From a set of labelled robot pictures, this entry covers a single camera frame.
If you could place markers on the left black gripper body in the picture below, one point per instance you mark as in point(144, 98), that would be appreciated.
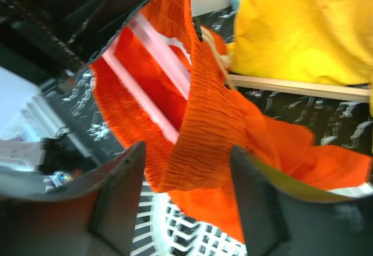
point(31, 49)

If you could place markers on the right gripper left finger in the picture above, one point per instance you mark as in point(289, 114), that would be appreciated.
point(94, 214)

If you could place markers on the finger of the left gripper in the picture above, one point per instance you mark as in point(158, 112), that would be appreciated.
point(90, 26)

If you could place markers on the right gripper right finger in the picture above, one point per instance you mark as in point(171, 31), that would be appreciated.
point(283, 216)

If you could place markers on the orange shorts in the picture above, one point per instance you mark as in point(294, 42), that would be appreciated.
point(195, 172)

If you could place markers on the pink plastic hanger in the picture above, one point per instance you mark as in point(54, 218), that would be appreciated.
point(151, 85)

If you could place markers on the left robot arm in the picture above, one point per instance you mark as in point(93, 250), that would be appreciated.
point(26, 117)

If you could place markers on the yellow shorts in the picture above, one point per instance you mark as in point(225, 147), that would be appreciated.
point(314, 41)

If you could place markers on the white plastic laundry basket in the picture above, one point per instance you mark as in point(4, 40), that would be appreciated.
point(162, 229)

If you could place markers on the wooden clothes rack frame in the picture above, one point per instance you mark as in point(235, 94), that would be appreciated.
point(305, 89)

